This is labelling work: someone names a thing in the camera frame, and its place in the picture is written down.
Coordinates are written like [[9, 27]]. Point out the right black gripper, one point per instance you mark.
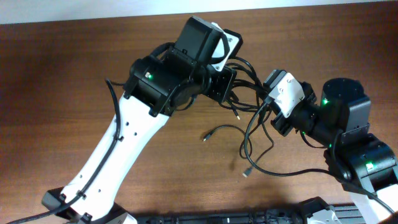
[[282, 122]]

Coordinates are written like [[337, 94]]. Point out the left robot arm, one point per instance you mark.
[[158, 84]]

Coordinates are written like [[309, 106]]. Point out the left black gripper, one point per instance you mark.
[[226, 76]]

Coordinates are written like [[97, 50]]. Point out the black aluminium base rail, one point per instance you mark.
[[313, 210]]

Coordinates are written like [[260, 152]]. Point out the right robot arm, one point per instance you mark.
[[365, 166]]

